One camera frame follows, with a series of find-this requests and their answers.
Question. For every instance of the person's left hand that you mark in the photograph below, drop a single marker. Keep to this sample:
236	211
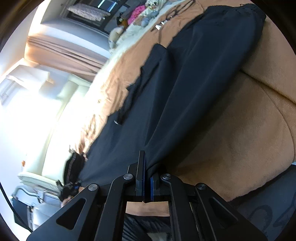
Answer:
70	197

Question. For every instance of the mauve curtain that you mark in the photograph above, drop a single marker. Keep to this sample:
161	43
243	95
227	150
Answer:
64	56

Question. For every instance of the white power adapter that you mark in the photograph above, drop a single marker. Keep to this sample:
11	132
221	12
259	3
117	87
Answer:
160	24

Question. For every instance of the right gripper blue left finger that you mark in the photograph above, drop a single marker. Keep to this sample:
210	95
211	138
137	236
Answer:
138	171

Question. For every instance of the cream plush toy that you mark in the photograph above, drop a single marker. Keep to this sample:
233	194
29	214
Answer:
114	36

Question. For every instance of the black pants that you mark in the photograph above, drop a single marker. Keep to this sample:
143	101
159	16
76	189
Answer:
176	85

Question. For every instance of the pink plush toy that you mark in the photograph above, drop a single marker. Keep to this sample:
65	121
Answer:
137	11

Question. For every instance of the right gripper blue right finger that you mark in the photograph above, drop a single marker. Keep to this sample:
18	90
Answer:
157	189

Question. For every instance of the brown fleece blanket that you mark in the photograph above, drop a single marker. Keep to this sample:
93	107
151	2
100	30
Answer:
251	135

